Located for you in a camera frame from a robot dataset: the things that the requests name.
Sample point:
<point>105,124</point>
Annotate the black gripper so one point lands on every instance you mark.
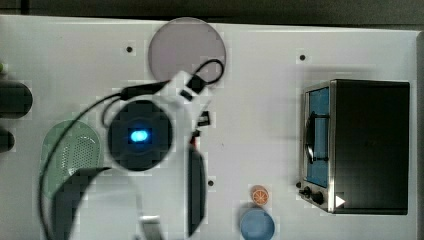
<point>203,121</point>

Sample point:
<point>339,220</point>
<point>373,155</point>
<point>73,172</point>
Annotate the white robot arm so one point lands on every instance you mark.
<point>155,188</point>

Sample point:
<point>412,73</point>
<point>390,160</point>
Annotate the green oval strainer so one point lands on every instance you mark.
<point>80,148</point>

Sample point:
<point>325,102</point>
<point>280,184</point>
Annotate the grey round plate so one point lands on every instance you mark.
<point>184,44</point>

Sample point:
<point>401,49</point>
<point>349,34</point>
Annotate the orange slice toy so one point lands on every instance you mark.
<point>259,195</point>

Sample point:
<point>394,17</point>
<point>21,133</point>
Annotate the blue bowl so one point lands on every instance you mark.
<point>257,224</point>

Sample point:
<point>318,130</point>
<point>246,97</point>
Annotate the black toaster oven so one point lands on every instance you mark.
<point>355,147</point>

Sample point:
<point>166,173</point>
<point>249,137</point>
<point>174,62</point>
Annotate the small black cylinder post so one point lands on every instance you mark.
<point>7,140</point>

